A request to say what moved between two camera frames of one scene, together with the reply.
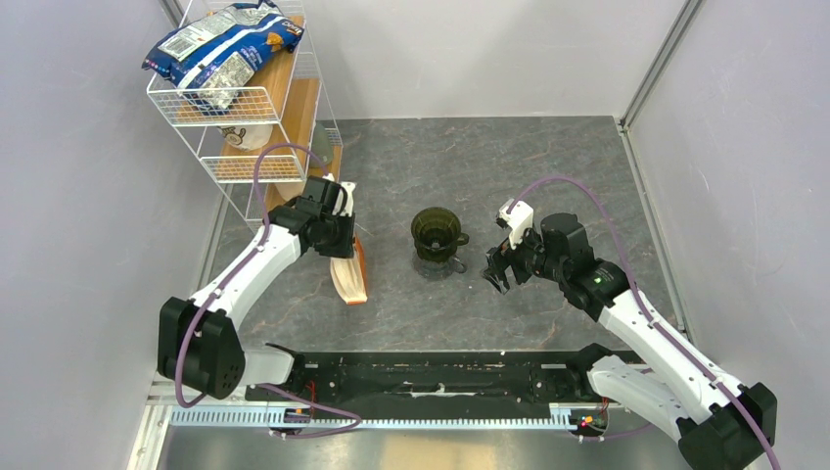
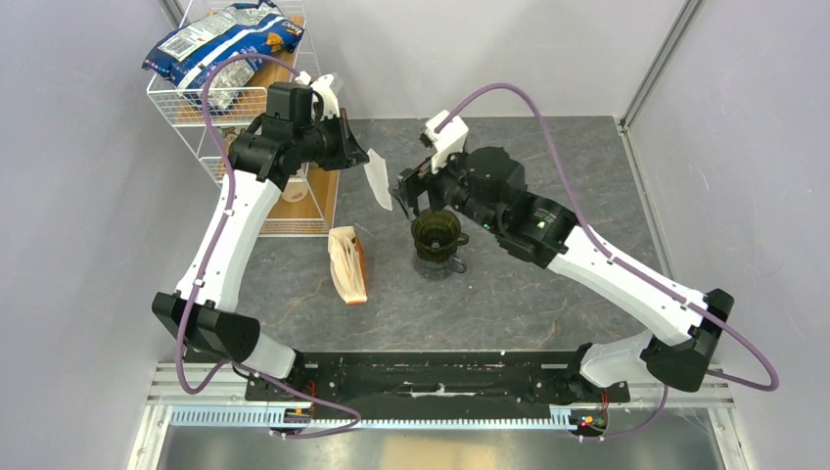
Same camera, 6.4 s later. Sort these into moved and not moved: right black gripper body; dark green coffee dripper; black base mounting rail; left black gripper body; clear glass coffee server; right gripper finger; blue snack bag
Moved: right black gripper body; left black gripper body; right gripper finger
Not moved: dark green coffee dripper; blue snack bag; black base mounting rail; clear glass coffee server
